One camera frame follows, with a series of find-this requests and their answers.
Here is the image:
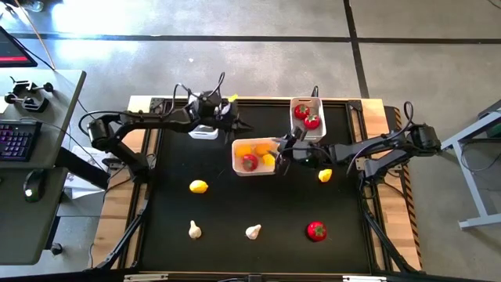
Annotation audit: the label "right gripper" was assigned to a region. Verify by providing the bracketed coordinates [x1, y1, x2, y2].
[276, 127, 316, 177]

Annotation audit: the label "dark computer monitor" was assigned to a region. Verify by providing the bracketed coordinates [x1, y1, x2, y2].
[0, 26, 38, 69]

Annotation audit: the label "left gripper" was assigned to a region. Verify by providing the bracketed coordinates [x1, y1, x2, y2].
[214, 99, 254, 145]

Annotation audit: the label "yellow black hazard tape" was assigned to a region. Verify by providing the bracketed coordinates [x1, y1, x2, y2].
[393, 106, 424, 271]

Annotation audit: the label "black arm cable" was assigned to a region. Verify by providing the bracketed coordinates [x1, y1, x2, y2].
[346, 100, 416, 177]
[171, 71, 227, 118]
[77, 110, 130, 138]

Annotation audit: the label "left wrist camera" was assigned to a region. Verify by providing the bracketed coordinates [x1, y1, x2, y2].
[196, 90, 222, 114]

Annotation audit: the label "grey metal stand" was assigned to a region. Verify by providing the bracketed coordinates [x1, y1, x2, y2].
[431, 98, 501, 231]

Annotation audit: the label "grey desk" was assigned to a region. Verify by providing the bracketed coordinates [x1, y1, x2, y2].
[0, 70, 87, 267]

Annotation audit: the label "narrow white plastic basket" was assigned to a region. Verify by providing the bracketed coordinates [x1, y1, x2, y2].
[186, 93, 220, 141]
[289, 96, 328, 143]

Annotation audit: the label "red tomato green stem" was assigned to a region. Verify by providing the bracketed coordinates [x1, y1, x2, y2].
[293, 103, 311, 121]
[303, 114, 321, 131]
[306, 221, 328, 243]
[241, 153, 259, 172]

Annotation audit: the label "silver metal bracket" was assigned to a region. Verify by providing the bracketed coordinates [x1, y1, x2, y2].
[124, 273, 169, 282]
[342, 275, 388, 282]

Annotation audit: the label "black desk base bar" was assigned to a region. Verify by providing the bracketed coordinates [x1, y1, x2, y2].
[54, 146, 111, 190]

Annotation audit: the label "black table mat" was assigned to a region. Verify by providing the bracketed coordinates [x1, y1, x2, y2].
[137, 102, 373, 275]

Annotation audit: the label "white paper sheets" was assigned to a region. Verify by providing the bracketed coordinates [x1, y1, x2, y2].
[63, 145, 114, 200]

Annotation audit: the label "white garlic bulb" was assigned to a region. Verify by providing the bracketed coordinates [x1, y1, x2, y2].
[187, 219, 203, 240]
[244, 223, 262, 240]

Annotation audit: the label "black computer mouse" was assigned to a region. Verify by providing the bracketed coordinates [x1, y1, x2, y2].
[22, 168, 46, 204]

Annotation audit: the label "wide white plastic basket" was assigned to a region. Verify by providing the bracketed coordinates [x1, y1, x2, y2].
[230, 136, 280, 178]

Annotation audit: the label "black backlit keyboard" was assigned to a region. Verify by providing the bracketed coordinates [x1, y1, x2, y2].
[0, 120, 43, 163]

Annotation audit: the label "black screw clamp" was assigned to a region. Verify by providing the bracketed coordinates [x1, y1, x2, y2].
[3, 92, 50, 114]
[8, 76, 55, 96]

